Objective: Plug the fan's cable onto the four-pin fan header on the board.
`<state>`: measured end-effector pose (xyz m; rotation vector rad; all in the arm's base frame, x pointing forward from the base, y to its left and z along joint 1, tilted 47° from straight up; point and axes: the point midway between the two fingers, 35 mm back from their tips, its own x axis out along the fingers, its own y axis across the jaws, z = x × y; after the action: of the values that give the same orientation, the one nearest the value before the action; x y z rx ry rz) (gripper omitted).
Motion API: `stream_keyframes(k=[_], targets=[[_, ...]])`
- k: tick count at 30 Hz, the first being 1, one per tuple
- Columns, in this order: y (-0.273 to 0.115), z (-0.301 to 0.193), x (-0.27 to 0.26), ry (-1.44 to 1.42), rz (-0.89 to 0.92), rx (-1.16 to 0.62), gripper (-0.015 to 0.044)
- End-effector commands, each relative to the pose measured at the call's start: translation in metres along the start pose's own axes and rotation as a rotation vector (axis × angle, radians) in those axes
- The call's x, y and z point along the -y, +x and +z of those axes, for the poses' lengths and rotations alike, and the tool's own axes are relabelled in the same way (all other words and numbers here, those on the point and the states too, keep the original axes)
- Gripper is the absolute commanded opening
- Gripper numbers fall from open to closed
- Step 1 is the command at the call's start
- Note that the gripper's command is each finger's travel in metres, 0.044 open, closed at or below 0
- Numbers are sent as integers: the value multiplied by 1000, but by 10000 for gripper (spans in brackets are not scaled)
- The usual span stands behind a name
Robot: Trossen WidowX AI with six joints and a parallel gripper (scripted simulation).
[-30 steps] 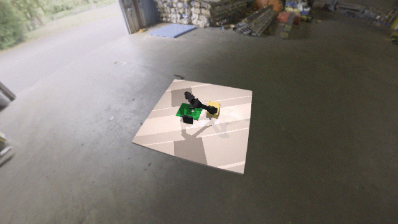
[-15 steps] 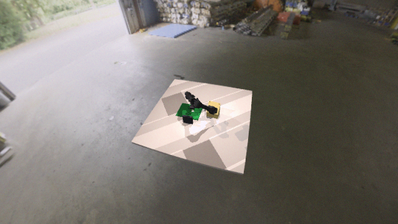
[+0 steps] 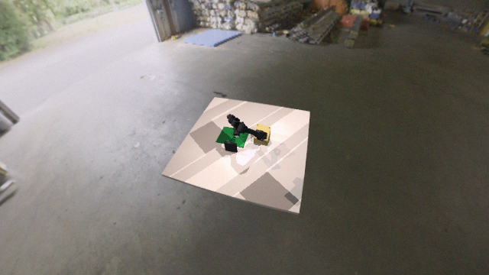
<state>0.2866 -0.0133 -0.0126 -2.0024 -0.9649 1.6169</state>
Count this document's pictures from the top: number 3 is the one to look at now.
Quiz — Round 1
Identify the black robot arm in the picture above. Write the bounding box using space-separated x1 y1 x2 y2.
226 114 267 141

